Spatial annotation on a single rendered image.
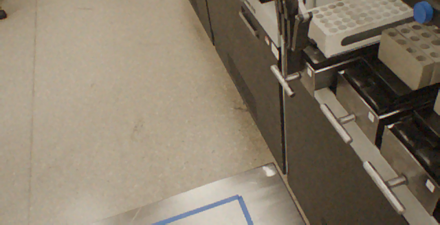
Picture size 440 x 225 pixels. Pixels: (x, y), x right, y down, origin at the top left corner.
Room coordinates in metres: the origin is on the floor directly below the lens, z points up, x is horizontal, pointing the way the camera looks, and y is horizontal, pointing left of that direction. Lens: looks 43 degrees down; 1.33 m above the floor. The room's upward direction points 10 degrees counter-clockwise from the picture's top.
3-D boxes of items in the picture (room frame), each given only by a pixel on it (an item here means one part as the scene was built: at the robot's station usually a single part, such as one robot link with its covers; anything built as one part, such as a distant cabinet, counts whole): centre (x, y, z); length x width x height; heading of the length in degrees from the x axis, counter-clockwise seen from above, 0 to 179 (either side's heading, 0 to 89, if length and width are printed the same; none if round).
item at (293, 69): (0.66, -0.16, 0.80); 0.03 x 0.01 x 0.07; 100
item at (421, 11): (0.49, -0.31, 0.98); 0.03 x 0.01 x 0.03; 10
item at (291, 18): (0.65, -0.16, 0.89); 0.04 x 0.01 x 0.11; 100
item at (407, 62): (0.54, -0.32, 0.85); 0.12 x 0.02 x 0.06; 11
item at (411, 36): (0.54, -0.35, 0.85); 0.12 x 0.02 x 0.06; 10
